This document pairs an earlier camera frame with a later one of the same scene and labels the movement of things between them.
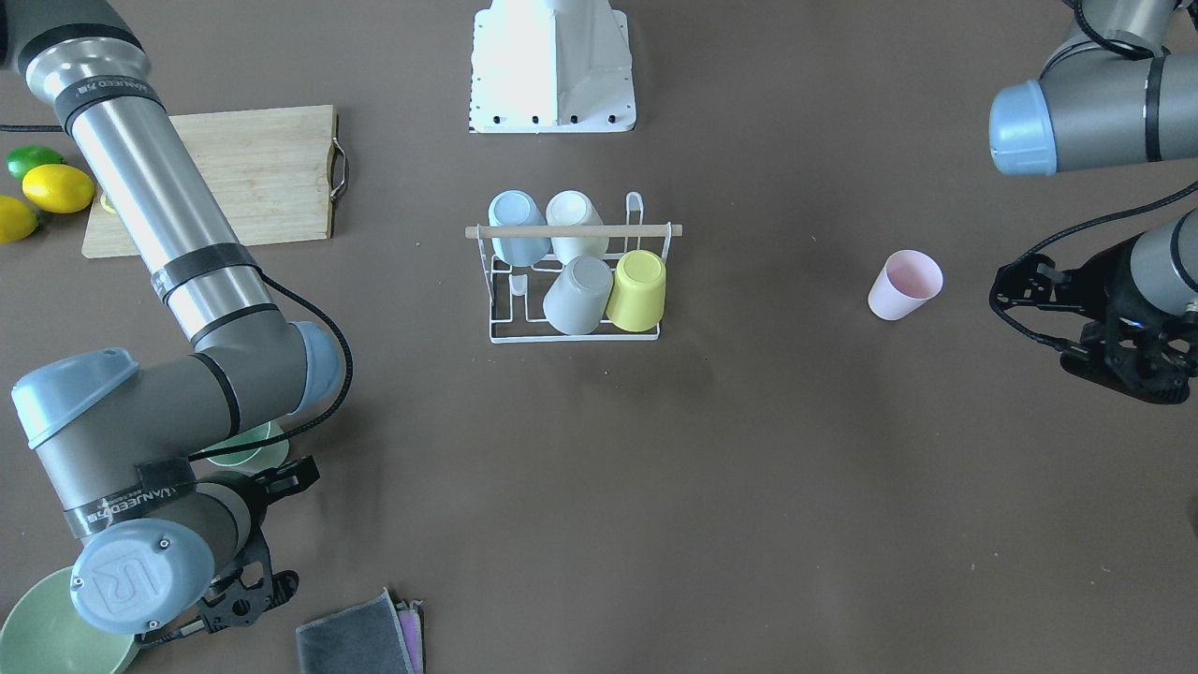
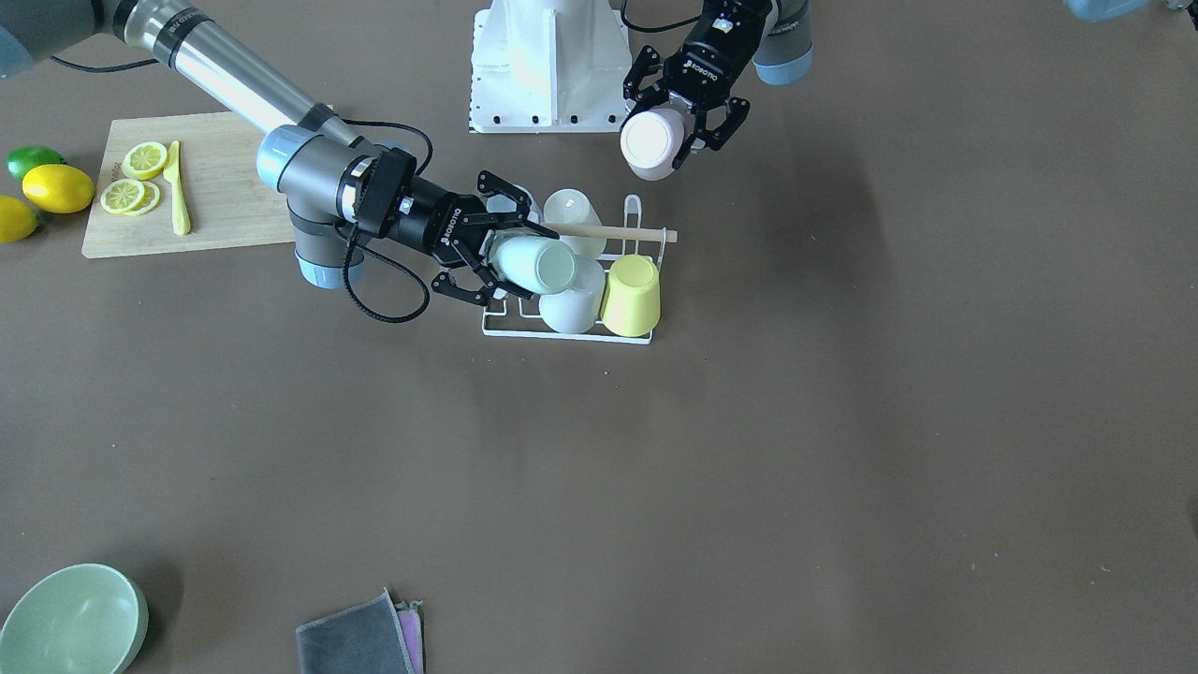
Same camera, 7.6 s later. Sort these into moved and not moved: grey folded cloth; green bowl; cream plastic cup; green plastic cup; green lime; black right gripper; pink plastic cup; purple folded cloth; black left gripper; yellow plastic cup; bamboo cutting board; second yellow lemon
Moved: green plastic cup; black left gripper; black right gripper; pink plastic cup
Not moved: grey folded cloth; cream plastic cup; purple folded cloth; bamboo cutting board; green bowl; green lime; yellow plastic cup; second yellow lemon
